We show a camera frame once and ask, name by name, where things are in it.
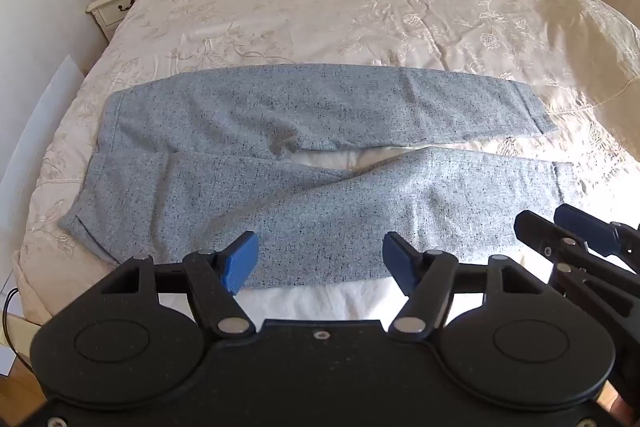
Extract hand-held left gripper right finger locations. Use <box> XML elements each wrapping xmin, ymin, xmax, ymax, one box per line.
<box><xmin>382</xmin><ymin>232</ymin><xmax>546</xmax><ymax>340</ymax></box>

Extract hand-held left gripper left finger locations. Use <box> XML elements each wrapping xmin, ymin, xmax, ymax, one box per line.
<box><xmin>100</xmin><ymin>231</ymin><xmax>259</xmax><ymax>339</ymax></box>

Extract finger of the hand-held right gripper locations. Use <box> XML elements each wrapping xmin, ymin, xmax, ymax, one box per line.
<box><xmin>554</xmin><ymin>204</ymin><xmax>640</xmax><ymax>258</ymax></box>
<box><xmin>515</xmin><ymin>210</ymin><xmax>640</xmax><ymax>338</ymax></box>

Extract grey speckled pants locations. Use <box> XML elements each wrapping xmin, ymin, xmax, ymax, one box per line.
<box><xmin>59</xmin><ymin>63</ymin><xmax>575</xmax><ymax>293</ymax></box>

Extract bed with cream embroidered bedspread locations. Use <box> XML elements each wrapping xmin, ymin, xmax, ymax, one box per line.
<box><xmin>10</xmin><ymin>0</ymin><xmax>640</xmax><ymax>329</ymax></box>

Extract cream nightstand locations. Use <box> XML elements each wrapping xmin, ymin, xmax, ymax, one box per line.
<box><xmin>85</xmin><ymin>0</ymin><xmax>166</xmax><ymax>42</ymax></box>

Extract black cable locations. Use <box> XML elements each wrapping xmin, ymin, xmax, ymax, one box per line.
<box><xmin>2</xmin><ymin>288</ymin><xmax>32</xmax><ymax>369</ymax></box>

